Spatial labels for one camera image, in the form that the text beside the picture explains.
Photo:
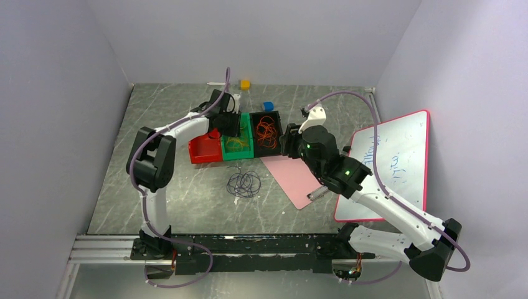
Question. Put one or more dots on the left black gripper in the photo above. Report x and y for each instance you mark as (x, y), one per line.
(234, 131)

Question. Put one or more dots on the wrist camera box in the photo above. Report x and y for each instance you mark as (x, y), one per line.
(314, 116)
(236, 102)

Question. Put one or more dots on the green plastic bin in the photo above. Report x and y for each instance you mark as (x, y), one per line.
(234, 148)

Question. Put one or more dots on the yellow cube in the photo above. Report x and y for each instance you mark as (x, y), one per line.
(245, 84)

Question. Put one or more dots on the aluminium rail frame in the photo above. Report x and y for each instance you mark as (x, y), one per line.
(99, 266)

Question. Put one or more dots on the red plastic bin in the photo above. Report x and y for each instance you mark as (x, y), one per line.
(206, 148)

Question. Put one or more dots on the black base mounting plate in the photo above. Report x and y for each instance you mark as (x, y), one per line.
(193, 254)

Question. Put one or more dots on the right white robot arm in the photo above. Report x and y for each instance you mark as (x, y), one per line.
(424, 242)

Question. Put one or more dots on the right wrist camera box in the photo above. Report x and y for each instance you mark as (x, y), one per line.
(314, 116)

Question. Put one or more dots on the black plastic bin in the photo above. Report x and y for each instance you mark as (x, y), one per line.
(267, 130)

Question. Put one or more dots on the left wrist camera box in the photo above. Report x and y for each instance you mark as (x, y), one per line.
(236, 102)

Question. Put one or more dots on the blue cube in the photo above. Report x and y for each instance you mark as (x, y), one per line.
(268, 106)

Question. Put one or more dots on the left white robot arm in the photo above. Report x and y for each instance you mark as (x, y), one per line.
(152, 159)

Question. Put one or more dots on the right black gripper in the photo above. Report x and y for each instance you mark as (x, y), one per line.
(289, 139)

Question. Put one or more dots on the pink-framed whiteboard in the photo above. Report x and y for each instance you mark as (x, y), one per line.
(402, 154)

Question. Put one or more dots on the pink clipboard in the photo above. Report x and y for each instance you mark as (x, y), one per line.
(295, 179)

